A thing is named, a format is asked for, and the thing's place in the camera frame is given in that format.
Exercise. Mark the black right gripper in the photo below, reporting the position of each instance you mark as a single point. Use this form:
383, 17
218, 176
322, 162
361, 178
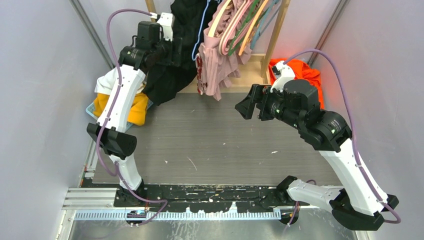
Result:
260, 93

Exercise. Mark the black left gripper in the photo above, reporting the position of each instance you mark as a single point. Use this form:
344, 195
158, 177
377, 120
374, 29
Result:
174, 58

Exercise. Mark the pink pleated skirt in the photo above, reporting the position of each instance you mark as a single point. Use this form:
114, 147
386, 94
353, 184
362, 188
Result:
218, 67

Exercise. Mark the light blue hanger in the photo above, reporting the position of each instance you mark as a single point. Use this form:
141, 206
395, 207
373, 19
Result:
195, 47

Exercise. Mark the beige plastic hanger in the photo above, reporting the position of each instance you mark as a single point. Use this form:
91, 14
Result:
217, 18

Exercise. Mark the red poppy print garment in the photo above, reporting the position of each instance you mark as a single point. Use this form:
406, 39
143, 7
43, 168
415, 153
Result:
201, 82

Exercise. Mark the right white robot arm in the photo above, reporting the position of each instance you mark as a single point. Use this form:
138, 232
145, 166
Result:
359, 204

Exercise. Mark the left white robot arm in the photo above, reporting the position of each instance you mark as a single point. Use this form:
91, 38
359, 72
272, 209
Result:
109, 133

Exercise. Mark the wooden hanger rack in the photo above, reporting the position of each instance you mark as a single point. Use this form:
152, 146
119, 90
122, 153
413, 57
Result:
169, 80

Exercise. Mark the teal hanger on rack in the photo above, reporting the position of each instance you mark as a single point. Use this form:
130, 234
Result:
270, 12

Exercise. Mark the peach hanger on rack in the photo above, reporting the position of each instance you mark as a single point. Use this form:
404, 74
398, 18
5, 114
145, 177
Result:
255, 10

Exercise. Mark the orange garment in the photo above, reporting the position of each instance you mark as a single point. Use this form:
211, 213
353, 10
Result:
302, 71

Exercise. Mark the white garment in basket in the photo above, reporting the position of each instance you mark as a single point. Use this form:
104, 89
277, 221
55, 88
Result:
105, 84

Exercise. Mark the yellow garment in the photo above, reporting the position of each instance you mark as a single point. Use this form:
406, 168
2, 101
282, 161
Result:
137, 113

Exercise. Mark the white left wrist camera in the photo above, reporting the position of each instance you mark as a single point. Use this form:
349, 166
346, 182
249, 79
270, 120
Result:
166, 20

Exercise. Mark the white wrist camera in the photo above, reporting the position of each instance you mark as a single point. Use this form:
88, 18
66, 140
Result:
283, 74
166, 20

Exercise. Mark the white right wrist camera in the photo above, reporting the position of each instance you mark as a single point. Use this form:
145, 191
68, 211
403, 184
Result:
283, 74

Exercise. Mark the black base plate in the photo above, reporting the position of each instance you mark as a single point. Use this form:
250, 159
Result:
206, 198

